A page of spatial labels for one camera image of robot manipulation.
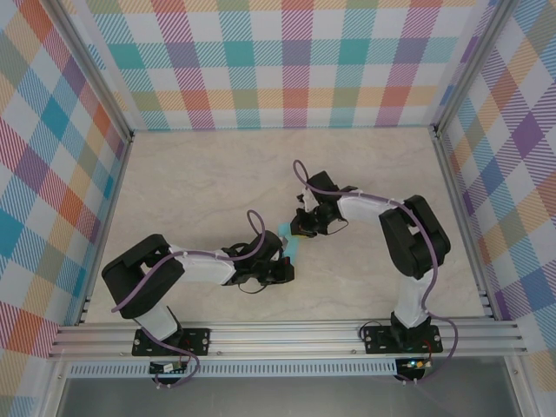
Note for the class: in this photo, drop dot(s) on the teal paper sheet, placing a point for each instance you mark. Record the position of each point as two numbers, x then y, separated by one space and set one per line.
293 249

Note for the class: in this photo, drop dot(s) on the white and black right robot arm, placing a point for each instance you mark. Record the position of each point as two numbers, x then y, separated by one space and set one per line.
360 206

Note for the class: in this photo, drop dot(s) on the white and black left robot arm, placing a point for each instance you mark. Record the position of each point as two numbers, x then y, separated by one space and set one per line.
204 269

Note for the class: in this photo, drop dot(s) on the small black circuit board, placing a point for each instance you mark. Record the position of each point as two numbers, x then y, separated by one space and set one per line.
167 369

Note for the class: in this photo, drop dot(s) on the small circuit board with LED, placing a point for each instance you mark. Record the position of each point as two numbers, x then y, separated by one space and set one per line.
415 364

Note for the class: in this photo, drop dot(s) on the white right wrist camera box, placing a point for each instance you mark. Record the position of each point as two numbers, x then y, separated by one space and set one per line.
309 200

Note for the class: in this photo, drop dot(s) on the long aluminium mounting rail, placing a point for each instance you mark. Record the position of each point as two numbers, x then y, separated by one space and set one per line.
282 339

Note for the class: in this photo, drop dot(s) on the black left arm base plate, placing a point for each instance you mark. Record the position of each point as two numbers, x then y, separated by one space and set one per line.
200 341

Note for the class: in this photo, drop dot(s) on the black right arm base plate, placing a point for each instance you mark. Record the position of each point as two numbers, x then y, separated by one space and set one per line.
373 347

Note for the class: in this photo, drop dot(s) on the aluminium table side rail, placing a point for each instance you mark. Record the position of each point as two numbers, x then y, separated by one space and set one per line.
449 174
109 217

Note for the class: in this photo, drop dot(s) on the aluminium frame post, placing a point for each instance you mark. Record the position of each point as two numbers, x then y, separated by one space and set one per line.
95 69
467 65

